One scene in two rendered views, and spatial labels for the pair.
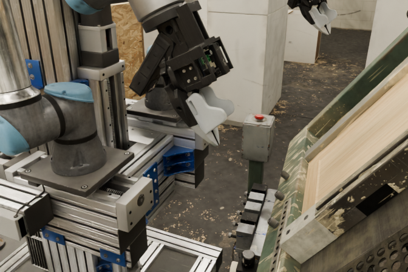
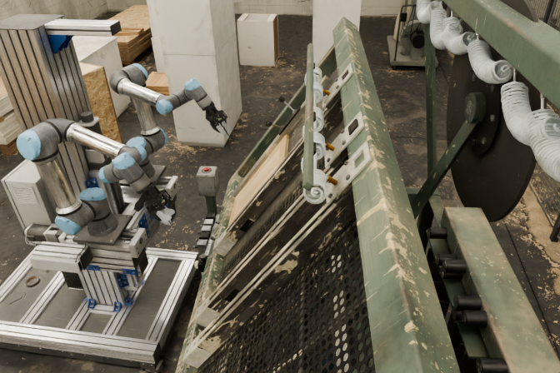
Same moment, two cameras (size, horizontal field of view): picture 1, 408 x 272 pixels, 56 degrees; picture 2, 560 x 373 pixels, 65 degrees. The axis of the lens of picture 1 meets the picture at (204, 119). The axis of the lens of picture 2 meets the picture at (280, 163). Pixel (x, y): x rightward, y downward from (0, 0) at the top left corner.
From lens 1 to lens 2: 138 cm
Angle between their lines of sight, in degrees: 15
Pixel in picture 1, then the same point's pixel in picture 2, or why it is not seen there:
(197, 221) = (180, 236)
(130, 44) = (101, 102)
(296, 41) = (255, 46)
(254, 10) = (202, 52)
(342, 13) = (302, 0)
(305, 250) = (223, 250)
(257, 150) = (207, 190)
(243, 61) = not seen: hidden behind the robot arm
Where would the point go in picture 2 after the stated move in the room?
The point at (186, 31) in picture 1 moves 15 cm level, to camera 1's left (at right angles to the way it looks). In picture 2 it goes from (152, 193) to (113, 199)
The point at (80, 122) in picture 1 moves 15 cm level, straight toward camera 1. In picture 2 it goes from (102, 209) to (111, 226)
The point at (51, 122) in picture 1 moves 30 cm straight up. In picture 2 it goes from (89, 215) to (72, 162)
